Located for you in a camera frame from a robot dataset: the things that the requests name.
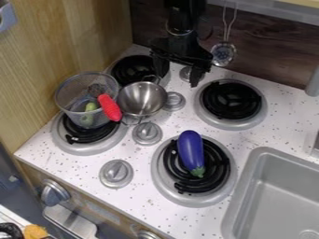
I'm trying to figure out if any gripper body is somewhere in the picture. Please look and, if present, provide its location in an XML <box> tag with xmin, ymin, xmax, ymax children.
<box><xmin>147</xmin><ymin>29</ymin><xmax>215</xmax><ymax>73</ymax></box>

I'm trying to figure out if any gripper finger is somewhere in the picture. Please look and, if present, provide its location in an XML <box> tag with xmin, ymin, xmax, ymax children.
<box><xmin>187</xmin><ymin>65</ymin><xmax>206</xmax><ymax>89</ymax></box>
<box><xmin>151</xmin><ymin>56</ymin><xmax>172</xmax><ymax>79</ymax></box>

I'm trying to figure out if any silver pot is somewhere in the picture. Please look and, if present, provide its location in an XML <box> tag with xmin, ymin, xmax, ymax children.
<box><xmin>116</xmin><ymin>74</ymin><xmax>170</xmax><ymax>126</ymax></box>

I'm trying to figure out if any hanging silver tool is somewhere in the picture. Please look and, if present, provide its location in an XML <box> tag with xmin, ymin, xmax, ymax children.
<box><xmin>209</xmin><ymin>0</ymin><xmax>240</xmax><ymax>68</ymax></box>

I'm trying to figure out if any toy stove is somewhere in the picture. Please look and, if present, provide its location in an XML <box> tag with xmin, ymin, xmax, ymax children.
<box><xmin>49</xmin><ymin>54</ymin><xmax>270</xmax><ymax>209</ymax></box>

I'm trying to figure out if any red toy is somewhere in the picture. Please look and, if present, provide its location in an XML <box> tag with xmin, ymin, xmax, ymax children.
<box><xmin>95</xmin><ymin>92</ymin><xmax>125</xmax><ymax>122</ymax></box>

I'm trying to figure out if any dark grey toy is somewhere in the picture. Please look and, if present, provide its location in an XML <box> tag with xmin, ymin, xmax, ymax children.
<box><xmin>86</xmin><ymin>82</ymin><xmax>107</xmax><ymax>98</ymax></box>

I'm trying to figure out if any purple toy eggplant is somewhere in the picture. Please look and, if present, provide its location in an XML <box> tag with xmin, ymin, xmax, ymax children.
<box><xmin>175</xmin><ymin>129</ymin><xmax>207</xmax><ymax>179</ymax></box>

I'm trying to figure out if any green toy vegetable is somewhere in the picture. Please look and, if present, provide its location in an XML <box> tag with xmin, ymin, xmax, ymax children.
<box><xmin>79</xmin><ymin>101</ymin><xmax>100</xmax><ymax>128</ymax></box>

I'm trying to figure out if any toy sink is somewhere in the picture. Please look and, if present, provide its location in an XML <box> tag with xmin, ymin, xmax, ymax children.
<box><xmin>219</xmin><ymin>146</ymin><xmax>319</xmax><ymax>239</ymax></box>

